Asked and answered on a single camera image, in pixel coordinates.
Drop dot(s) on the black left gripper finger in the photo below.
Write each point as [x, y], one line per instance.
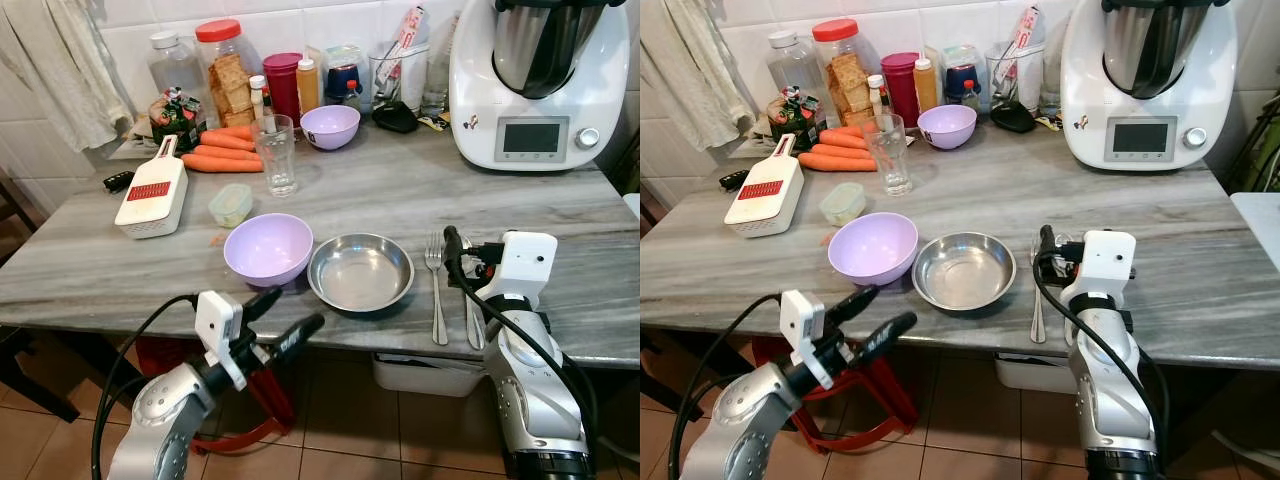
[892, 328]
[262, 302]
[300, 330]
[855, 301]

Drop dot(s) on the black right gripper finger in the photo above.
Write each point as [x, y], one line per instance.
[1046, 242]
[453, 243]

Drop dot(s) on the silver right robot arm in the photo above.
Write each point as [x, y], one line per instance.
[1110, 390]
[530, 390]

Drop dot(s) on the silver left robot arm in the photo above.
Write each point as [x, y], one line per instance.
[735, 425]
[160, 420]

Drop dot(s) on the silver metal spoon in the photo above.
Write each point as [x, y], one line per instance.
[1064, 237]
[473, 320]

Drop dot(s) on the silver metal fork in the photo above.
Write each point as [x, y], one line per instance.
[436, 290]
[1038, 320]

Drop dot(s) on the large lilac plastic bowl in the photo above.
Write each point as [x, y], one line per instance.
[872, 250]
[268, 250]

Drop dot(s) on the red plastic stool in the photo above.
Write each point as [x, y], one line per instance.
[265, 400]
[885, 395]

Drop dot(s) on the stainless steel bowl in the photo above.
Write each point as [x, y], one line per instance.
[964, 270]
[360, 272]

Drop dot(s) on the small clear lidded container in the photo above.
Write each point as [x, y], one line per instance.
[231, 205]
[842, 204]

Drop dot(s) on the white plastic bin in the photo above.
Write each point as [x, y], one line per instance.
[430, 375]
[1030, 372]

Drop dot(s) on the yellow and black small packet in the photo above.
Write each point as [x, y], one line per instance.
[1048, 120]
[434, 121]

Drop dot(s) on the black rounded object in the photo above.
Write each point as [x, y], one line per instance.
[395, 118]
[1012, 117]

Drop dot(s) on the orange carrot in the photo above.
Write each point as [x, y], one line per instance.
[848, 136]
[220, 164]
[225, 153]
[232, 138]
[835, 162]
[840, 151]

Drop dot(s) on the white slicer with red blade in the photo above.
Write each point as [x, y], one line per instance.
[150, 195]
[762, 195]

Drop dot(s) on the clear drinking glass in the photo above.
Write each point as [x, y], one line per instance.
[275, 155]
[888, 155]

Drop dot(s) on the small lilac plastic bowl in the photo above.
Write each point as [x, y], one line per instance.
[946, 125]
[330, 125]

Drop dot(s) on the clear plastic utensil container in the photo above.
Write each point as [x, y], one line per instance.
[1015, 80]
[400, 80]

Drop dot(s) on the black key fob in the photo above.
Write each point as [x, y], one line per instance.
[732, 180]
[118, 182]

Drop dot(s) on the clear glass bottle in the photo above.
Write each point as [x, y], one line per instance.
[1052, 65]
[440, 65]

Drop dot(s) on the white kitchen food processor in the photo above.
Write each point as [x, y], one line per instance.
[545, 90]
[1150, 90]

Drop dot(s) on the glass jar with blue contents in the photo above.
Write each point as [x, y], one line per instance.
[962, 78]
[345, 78]

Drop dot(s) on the white side table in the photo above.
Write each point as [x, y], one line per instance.
[1258, 225]

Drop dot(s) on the dark green vegetable bag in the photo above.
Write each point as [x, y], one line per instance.
[795, 116]
[178, 118]

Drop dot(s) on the orange sauce bottle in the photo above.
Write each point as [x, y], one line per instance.
[925, 88]
[307, 88]

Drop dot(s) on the small bottle with white cap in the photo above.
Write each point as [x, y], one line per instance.
[876, 98]
[258, 100]

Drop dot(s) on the red and white packet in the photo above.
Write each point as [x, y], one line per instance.
[1022, 38]
[405, 40]

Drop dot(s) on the maroon plastic tumbler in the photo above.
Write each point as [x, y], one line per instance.
[283, 88]
[900, 88]

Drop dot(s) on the cracker jar with red lid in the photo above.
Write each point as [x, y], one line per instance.
[228, 80]
[845, 80]

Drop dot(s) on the clear jar with white lid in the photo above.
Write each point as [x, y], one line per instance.
[795, 68]
[175, 68]

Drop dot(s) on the beige hanging towel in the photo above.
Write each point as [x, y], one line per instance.
[690, 70]
[65, 70]

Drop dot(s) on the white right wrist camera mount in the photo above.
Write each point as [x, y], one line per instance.
[1105, 262]
[528, 262]

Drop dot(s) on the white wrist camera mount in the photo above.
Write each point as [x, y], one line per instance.
[1105, 262]
[528, 262]
[800, 315]
[215, 315]

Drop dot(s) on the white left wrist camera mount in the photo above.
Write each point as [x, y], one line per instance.
[800, 315]
[215, 315]

